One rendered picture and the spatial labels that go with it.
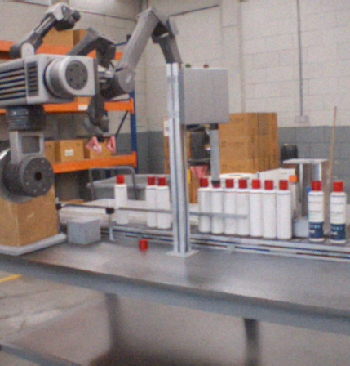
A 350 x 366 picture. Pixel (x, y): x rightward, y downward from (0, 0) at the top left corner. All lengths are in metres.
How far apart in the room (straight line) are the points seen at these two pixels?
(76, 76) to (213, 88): 0.48
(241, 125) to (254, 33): 2.02
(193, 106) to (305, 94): 4.99
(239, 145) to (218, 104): 3.66
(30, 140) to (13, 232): 0.40
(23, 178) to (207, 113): 0.66
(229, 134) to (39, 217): 3.64
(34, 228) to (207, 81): 0.89
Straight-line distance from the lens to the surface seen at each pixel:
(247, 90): 7.09
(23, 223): 2.03
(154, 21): 1.96
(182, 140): 1.78
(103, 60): 2.23
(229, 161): 5.49
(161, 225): 2.01
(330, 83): 6.54
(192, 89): 1.74
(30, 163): 1.77
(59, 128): 7.01
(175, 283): 1.51
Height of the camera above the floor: 1.28
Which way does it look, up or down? 6 degrees down
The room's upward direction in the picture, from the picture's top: 2 degrees counter-clockwise
